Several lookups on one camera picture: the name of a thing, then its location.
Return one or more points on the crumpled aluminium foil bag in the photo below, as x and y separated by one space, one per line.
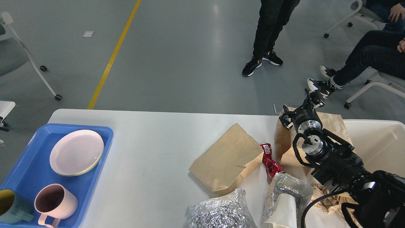
229 211

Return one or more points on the red foil wrapper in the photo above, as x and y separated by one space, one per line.
271 166

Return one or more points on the teal mug yellow inside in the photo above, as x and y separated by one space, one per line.
15 208

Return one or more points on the white plastic bin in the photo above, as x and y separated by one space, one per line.
379 143

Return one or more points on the white side table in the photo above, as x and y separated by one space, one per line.
5 109

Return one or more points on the foil bag with paper cup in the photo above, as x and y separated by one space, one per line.
287 197

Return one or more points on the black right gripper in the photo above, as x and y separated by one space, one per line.
305 119

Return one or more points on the blue plastic tray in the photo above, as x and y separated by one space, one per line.
32 171

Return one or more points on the yellow plate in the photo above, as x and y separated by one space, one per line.
77 163

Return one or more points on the grey office chair left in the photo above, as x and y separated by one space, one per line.
14 53

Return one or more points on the pink plate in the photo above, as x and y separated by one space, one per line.
77 141

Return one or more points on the flat brown paper bag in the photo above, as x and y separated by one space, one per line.
225 164

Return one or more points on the upright brown paper bag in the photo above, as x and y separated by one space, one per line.
283 137

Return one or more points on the crumpled brown paper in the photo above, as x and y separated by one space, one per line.
331 205

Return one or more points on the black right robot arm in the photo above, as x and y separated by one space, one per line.
379 196

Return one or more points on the pink ribbed mug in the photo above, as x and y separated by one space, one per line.
54 203

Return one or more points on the walking person dark clothes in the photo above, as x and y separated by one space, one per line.
273 16

